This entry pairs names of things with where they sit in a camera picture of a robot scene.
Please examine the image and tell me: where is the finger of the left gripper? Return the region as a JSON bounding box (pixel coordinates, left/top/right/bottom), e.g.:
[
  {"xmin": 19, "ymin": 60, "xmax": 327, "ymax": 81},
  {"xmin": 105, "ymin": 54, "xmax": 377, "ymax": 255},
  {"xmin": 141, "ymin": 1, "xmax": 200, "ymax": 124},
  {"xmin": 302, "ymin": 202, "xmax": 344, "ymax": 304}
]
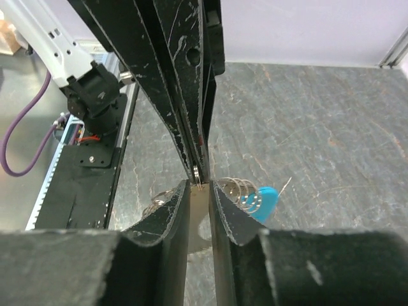
[
  {"xmin": 154, "ymin": 1, "xmax": 225, "ymax": 184},
  {"xmin": 70, "ymin": 1, "xmax": 191, "ymax": 179}
]

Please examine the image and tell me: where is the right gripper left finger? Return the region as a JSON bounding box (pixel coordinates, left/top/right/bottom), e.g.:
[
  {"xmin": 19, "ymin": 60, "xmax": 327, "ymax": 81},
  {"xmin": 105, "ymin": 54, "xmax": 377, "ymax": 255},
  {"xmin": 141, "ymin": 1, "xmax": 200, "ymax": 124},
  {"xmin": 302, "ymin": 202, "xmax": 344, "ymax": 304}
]
[{"xmin": 1, "ymin": 180, "xmax": 190, "ymax": 305}]

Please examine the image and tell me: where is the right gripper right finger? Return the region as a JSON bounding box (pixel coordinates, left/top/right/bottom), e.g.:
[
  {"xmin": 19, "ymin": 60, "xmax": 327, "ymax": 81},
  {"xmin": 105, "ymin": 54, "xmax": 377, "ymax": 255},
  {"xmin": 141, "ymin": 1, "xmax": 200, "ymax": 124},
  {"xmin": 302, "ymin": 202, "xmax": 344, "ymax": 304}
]
[{"xmin": 209, "ymin": 182, "xmax": 407, "ymax": 305}]

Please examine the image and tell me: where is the keyring chain with blue tag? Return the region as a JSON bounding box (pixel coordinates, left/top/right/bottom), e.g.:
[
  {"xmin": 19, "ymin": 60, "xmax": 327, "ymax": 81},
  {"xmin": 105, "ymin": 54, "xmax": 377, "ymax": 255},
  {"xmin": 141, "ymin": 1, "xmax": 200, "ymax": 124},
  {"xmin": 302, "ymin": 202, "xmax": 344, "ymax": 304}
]
[{"xmin": 142, "ymin": 165, "xmax": 279, "ymax": 254}]

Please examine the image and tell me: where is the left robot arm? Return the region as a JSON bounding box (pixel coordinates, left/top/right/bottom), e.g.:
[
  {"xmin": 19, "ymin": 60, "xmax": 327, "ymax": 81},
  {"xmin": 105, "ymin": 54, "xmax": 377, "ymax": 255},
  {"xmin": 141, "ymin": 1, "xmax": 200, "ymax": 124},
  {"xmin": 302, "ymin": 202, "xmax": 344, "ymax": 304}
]
[{"xmin": 1, "ymin": 1, "xmax": 225, "ymax": 184}]

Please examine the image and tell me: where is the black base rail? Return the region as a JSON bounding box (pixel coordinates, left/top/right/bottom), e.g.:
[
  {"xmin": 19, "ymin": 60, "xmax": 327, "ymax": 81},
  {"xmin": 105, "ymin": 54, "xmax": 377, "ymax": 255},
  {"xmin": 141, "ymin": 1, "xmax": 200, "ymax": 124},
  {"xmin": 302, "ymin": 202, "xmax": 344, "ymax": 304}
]
[{"xmin": 25, "ymin": 86, "xmax": 139, "ymax": 230}]

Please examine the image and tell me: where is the slotted cable duct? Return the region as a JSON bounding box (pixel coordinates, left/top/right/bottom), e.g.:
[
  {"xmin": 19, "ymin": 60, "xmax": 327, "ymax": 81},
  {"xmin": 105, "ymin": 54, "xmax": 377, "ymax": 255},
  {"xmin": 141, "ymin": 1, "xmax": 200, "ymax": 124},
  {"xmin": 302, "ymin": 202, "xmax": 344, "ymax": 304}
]
[{"xmin": 25, "ymin": 116, "xmax": 83, "ymax": 231}]

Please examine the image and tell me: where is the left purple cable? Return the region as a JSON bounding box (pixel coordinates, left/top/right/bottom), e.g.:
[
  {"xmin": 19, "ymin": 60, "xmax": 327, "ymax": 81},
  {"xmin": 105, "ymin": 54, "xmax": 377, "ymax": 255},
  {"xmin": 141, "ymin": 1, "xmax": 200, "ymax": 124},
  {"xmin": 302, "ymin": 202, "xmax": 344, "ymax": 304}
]
[{"xmin": 0, "ymin": 69, "xmax": 64, "ymax": 177}]

